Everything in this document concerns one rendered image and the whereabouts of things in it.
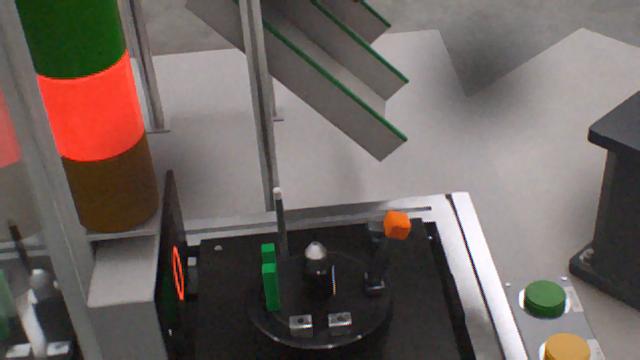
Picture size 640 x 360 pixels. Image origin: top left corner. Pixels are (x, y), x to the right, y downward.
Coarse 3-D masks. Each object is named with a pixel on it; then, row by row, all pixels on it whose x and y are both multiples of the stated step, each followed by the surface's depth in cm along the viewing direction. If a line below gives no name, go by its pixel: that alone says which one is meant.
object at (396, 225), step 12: (396, 216) 79; (408, 216) 80; (372, 228) 79; (384, 228) 79; (396, 228) 78; (408, 228) 78; (384, 240) 80; (396, 240) 79; (384, 252) 80; (372, 264) 82; (384, 264) 81; (372, 276) 82
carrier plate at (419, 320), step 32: (352, 224) 94; (416, 224) 94; (224, 256) 91; (256, 256) 91; (416, 256) 90; (224, 288) 88; (416, 288) 86; (224, 320) 84; (416, 320) 82; (448, 320) 82; (224, 352) 81; (256, 352) 80; (384, 352) 80; (416, 352) 79; (448, 352) 79
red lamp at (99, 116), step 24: (120, 72) 45; (48, 96) 45; (72, 96) 44; (96, 96) 45; (120, 96) 46; (72, 120) 45; (96, 120) 45; (120, 120) 46; (72, 144) 46; (96, 144) 46; (120, 144) 47
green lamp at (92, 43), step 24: (24, 0) 41; (48, 0) 41; (72, 0) 41; (96, 0) 42; (24, 24) 43; (48, 24) 42; (72, 24) 42; (96, 24) 43; (120, 24) 45; (48, 48) 43; (72, 48) 43; (96, 48) 43; (120, 48) 45; (48, 72) 44; (72, 72) 43; (96, 72) 44
